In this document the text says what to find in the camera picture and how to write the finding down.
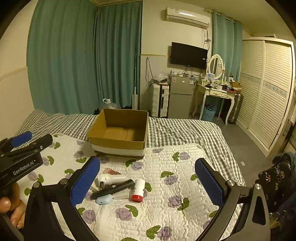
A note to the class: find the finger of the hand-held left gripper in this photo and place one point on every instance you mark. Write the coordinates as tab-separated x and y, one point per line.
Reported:
42	141
21	138

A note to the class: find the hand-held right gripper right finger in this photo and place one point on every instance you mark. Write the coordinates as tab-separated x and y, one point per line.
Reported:
210	184

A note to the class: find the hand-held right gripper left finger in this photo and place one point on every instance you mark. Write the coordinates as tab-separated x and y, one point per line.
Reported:
85	182

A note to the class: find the light blue earbuds case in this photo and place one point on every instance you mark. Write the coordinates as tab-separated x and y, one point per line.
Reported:
104	199

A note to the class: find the pink rose compact mirror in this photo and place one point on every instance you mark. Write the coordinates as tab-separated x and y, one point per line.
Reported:
112	171

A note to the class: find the black cylindrical tube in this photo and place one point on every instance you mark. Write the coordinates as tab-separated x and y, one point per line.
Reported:
113	188

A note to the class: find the brown cardboard box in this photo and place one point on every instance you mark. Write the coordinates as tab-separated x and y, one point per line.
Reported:
115	143

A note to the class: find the person's left hand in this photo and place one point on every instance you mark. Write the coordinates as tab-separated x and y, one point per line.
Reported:
11	206

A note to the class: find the white thermometer gun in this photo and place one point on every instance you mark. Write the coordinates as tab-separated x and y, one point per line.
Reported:
111	179

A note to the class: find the white bottle with red cap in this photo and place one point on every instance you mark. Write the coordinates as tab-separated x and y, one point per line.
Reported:
138	188

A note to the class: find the floral quilted bedspread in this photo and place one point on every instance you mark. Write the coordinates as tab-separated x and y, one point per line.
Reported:
185	134

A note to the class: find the blue laundry basket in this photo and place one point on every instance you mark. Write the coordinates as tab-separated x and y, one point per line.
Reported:
210	113

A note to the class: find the clear water jug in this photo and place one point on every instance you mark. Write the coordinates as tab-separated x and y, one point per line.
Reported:
108	104

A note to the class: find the dark suitcase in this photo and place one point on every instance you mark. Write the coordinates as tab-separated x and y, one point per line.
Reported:
236	109

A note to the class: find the teal curtain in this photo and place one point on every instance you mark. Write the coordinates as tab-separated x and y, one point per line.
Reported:
60	58
225	44
118	58

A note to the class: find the grey small fridge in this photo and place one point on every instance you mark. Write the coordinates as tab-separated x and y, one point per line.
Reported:
180	99

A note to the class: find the white dressing table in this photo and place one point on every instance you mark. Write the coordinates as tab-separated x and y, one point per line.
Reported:
215	92

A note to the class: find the white drawer cabinet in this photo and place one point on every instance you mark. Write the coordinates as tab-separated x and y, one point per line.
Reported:
159	102

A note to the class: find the white flat mop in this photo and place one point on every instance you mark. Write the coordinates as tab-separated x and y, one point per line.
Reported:
134	97

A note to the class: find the white louvred wardrobe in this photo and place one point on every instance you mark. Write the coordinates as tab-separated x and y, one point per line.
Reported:
266	92

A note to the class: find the clear plastic bag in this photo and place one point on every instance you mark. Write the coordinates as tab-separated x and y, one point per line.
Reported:
160	78

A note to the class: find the white oval vanity mirror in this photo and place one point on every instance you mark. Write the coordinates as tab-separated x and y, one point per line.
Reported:
216	66

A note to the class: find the white air conditioner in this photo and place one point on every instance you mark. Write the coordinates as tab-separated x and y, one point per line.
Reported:
187	17

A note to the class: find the black wall television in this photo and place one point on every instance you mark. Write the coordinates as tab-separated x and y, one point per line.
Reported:
188	55

